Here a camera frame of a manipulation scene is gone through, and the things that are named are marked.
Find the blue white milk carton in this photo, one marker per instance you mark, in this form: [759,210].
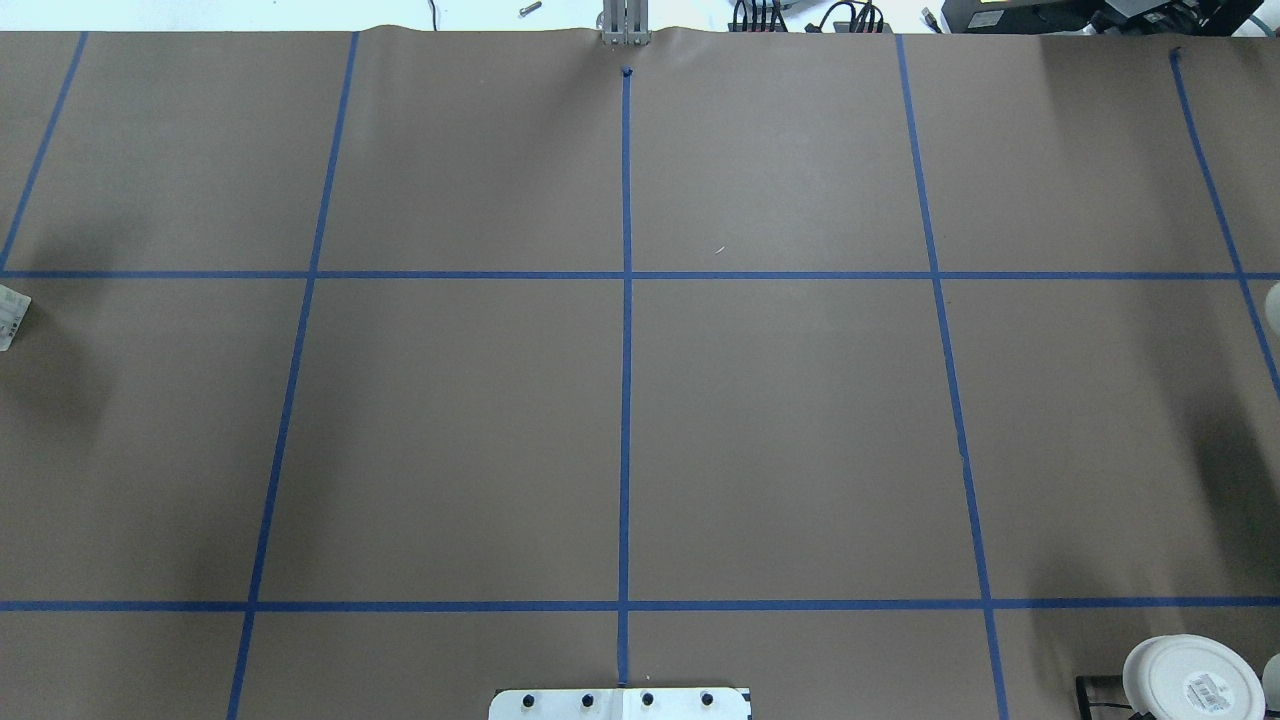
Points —
[13,309]

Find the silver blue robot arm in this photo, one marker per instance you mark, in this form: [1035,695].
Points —
[1271,308]

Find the brown paper table cover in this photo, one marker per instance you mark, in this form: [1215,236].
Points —
[368,374]

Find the white upturned mug on rack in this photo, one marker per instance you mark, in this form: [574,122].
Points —
[1188,676]

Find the aluminium frame post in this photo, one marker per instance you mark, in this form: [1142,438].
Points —
[625,23]

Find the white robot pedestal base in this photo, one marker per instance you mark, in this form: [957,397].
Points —
[622,703]

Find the black wire mug rack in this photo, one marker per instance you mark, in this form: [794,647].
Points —
[1103,697]

